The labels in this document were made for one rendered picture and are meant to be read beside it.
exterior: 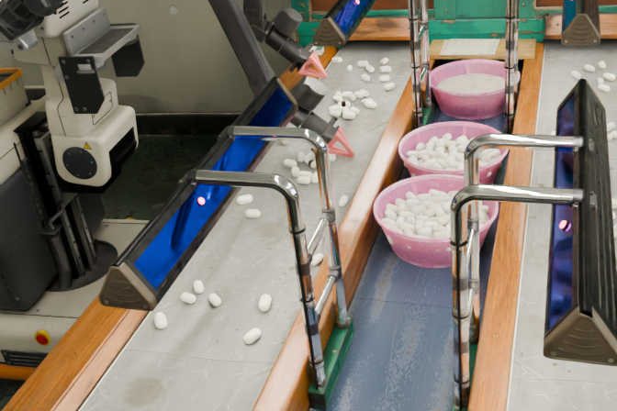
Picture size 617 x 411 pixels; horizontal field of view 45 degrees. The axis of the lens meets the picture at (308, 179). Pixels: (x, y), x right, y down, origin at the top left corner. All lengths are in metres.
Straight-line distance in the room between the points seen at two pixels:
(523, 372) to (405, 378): 0.21
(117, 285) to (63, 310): 1.41
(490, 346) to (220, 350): 0.47
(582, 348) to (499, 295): 0.55
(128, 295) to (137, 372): 0.40
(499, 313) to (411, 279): 0.28
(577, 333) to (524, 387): 0.43
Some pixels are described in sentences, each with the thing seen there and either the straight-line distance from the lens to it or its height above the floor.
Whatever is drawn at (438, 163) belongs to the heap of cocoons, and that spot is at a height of 0.74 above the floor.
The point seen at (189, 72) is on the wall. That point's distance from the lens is 3.83.
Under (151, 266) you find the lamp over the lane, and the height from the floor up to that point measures 1.08.
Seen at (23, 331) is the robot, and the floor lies 0.26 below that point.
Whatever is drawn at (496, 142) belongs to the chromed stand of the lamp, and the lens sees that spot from 1.15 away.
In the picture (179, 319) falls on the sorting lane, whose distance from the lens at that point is 1.48.
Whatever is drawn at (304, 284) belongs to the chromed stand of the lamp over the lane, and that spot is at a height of 0.93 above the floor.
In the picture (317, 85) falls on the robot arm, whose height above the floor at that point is 0.94.
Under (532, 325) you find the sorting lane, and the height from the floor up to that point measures 0.74.
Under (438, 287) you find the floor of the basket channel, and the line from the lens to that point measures 1.57.
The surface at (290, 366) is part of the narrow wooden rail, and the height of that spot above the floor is 0.76.
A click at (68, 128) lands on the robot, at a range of 2.16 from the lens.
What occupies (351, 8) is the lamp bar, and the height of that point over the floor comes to 1.08.
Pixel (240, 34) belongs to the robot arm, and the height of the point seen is 1.10.
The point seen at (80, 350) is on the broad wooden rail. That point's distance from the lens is 1.44.
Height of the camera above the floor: 1.64
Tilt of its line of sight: 29 degrees down
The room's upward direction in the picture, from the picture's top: 8 degrees counter-clockwise
